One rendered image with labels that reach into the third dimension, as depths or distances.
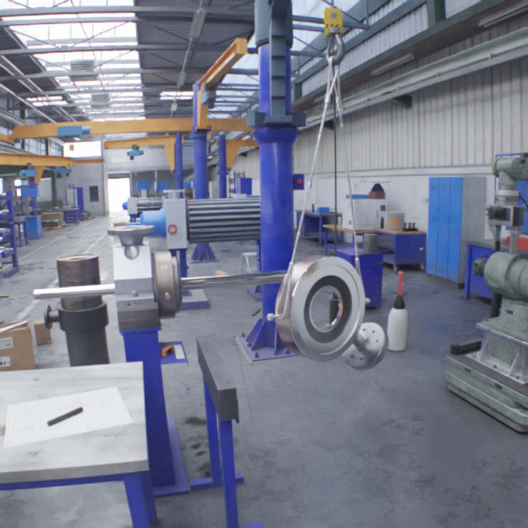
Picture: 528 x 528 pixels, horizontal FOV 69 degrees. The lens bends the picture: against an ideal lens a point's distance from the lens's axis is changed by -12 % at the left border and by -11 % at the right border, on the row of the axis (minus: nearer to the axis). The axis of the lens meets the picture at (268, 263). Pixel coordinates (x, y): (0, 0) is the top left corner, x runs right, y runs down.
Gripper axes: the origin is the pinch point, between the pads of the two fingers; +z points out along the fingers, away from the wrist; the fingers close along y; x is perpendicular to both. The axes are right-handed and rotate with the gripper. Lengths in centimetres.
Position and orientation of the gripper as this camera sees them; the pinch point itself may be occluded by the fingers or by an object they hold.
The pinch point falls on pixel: (504, 247)
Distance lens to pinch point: 310.1
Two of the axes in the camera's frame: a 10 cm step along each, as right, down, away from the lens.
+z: 0.2, 9.8, 1.8
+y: -3.1, -1.6, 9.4
